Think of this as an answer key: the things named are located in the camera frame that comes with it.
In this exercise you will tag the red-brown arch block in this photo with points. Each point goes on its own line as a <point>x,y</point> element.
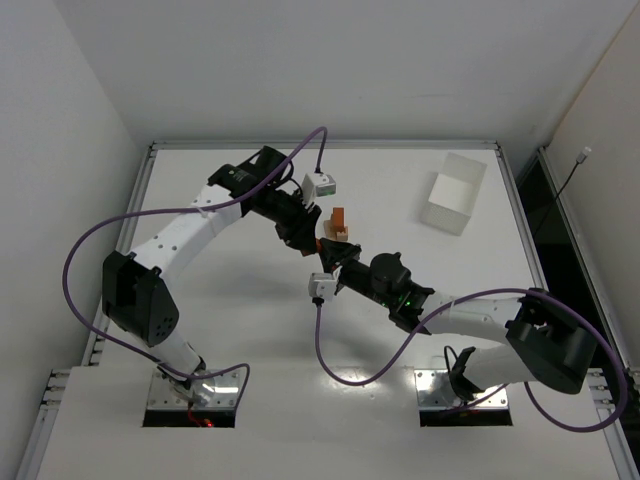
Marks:
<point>337,219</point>

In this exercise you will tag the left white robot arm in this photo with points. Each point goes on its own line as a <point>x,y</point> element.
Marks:
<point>136,286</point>

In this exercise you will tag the red-brown triangle block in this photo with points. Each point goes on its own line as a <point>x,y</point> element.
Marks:
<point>312,248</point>

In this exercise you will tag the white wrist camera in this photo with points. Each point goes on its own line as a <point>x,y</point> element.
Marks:
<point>322,286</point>
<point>318,185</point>

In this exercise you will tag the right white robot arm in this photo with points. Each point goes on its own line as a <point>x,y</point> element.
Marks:
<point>536,337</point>

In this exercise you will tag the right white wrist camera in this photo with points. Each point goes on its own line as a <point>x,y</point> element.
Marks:
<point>322,286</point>

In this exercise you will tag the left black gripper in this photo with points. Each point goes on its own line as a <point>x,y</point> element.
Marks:
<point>298,226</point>

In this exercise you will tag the white perforated box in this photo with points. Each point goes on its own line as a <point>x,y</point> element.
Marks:
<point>452,199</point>

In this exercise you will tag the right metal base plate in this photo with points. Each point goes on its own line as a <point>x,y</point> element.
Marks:
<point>437,394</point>

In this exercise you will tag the metal base plate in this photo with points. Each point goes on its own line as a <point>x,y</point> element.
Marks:
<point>219,393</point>
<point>437,394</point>

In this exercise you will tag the light wood plank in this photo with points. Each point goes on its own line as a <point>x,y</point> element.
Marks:
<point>340,235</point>

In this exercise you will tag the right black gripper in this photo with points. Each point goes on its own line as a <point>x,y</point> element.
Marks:
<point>344,258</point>

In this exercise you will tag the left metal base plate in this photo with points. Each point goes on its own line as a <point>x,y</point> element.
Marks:
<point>219,393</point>

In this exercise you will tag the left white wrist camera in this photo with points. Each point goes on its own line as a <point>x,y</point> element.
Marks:
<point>318,185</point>

